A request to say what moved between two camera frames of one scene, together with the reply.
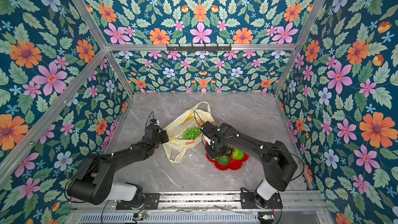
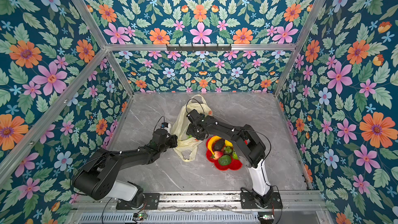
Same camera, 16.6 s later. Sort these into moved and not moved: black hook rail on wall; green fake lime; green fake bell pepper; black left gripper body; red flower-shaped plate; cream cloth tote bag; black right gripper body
Moved: cream cloth tote bag; black right gripper body; black left gripper body
Not moved: green fake bell pepper; red flower-shaped plate; black hook rail on wall; green fake lime
